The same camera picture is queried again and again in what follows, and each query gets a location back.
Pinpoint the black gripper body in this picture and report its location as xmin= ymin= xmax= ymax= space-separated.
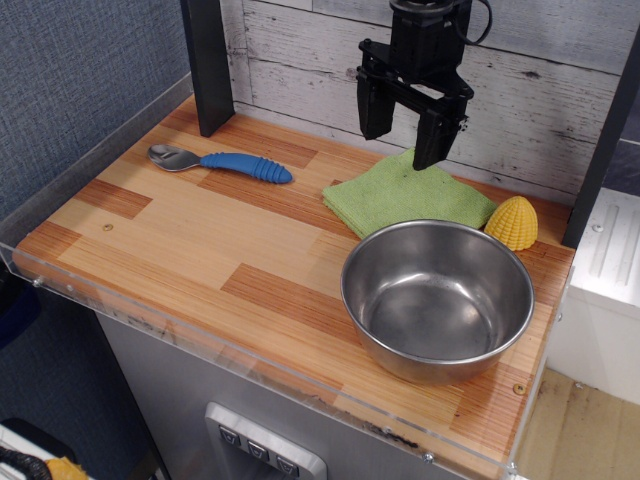
xmin=356 ymin=0 xmax=475 ymax=124

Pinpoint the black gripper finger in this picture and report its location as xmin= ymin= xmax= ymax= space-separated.
xmin=413 ymin=111 xmax=468 ymax=171
xmin=357 ymin=67 xmax=396 ymax=140

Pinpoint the green towel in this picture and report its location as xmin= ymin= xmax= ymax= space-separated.
xmin=322 ymin=149 xmax=496 ymax=239

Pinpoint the yellow toy corn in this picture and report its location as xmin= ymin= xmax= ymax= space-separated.
xmin=484 ymin=196 xmax=538 ymax=251

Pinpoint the stainless steel bowl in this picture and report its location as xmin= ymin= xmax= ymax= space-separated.
xmin=340 ymin=220 xmax=535 ymax=385

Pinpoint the grey toy cabinet front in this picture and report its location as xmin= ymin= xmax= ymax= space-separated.
xmin=99 ymin=316 xmax=513 ymax=479

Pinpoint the silver button panel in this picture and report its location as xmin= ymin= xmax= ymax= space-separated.
xmin=205 ymin=402 xmax=328 ymax=479

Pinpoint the yellow object bottom left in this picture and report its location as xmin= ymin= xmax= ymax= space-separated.
xmin=45 ymin=457 xmax=90 ymax=480

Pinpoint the black right post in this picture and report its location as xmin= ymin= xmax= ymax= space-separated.
xmin=562 ymin=1 xmax=639 ymax=248

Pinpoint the blue handled metal spoon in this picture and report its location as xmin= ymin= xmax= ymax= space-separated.
xmin=147 ymin=144 xmax=293 ymax=184

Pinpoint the white aluminium rail block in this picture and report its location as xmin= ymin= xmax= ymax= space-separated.
xmin=547 ymin=188 xmax=639 ymax=404

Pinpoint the black braided cable bottom left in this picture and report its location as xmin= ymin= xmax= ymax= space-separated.
xmin=0 ymin=447 xmax=51 ymax=480

